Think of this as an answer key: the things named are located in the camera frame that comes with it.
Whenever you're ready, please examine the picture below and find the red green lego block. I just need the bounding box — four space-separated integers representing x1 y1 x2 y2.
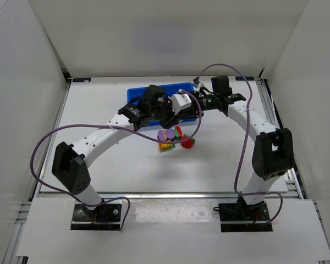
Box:
181 134 196 149

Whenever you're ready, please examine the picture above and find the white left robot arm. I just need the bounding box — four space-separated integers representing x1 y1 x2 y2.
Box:
52 85 192 210

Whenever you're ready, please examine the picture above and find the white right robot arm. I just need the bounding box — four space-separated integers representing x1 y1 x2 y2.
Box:
192 75 295 206

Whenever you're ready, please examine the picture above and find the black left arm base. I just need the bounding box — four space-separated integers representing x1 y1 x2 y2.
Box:
70 202 122 231

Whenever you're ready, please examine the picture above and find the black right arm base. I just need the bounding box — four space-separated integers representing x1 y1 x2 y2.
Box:
213 198 273 233

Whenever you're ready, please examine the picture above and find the purple round lego piece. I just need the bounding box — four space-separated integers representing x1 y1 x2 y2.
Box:
157 129 175 141

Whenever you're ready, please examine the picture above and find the red green curved lego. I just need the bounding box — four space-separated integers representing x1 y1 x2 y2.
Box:
173 126 183 140

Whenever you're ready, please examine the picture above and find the blue plastic sorting tray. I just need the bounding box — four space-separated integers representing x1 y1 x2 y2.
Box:
127 82 196 127

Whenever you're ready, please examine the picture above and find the yellow lego brick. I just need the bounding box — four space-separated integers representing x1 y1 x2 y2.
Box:
158 142 175 151

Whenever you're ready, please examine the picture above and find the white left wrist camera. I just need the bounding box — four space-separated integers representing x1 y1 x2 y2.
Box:
170 93 192 114

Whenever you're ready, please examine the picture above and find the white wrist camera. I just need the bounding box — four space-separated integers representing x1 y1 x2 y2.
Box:
170 93 192 114
191 77 205 92

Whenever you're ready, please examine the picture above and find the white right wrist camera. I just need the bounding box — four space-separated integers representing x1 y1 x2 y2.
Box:
191 77 205 92

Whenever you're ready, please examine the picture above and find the aluminium frame rail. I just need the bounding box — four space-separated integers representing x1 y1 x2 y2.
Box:
35 190 303 199

